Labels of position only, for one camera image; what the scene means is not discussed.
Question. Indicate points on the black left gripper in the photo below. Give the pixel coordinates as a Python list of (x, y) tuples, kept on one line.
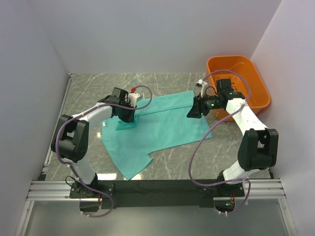
[(129, 119)]

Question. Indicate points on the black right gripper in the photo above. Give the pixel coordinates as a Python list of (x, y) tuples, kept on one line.
[(195, 111)]

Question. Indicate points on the teal t shirt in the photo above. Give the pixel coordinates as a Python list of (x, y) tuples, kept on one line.
[(161, 123)]

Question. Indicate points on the orange plastic basket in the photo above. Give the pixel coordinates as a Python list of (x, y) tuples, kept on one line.
[(259, 98)]

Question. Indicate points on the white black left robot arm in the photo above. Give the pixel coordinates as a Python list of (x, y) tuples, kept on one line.
[(71, 138)]

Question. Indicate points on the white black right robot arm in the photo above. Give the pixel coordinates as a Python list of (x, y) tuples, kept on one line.
[(259, 145)]

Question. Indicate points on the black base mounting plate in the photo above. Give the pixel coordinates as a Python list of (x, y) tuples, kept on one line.
[(105, 201)]

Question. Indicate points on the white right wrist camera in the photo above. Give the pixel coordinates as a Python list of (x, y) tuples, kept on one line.
[(203, 86)]

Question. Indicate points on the aluminium frame rail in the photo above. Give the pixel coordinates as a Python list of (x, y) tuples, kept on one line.
[(61, 190)]

